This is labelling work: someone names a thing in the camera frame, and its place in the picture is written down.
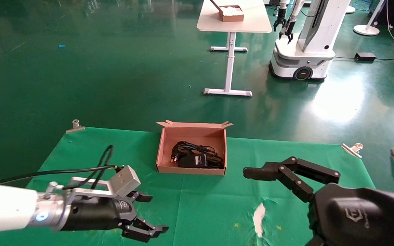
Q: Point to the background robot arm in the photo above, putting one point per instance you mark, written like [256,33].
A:
[288,29]
[279,20]

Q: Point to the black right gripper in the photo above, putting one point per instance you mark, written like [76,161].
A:
[361,215]

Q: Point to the green table cloth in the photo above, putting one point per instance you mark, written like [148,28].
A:
[197,205]

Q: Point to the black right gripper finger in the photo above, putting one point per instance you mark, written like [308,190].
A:
[262,172]

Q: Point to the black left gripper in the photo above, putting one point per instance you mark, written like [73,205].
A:
[94,215]

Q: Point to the small brown cardboard box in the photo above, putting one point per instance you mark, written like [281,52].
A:
[231,15]

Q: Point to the white wheeled background robot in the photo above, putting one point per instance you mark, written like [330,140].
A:
[306,51]

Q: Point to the white round stand base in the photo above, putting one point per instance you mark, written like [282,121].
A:
[366,30]

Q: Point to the open brown cardboard box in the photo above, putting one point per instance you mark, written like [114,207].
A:
[197,131]

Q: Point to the silver table clip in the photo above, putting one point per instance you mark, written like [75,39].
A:
[75,126]
[352,149]

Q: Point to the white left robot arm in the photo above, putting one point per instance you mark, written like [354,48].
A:
[5,208]

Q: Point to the black power brick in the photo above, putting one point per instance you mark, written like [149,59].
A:
[365,56]

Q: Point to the white background table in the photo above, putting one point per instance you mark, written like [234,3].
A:
[233,20]

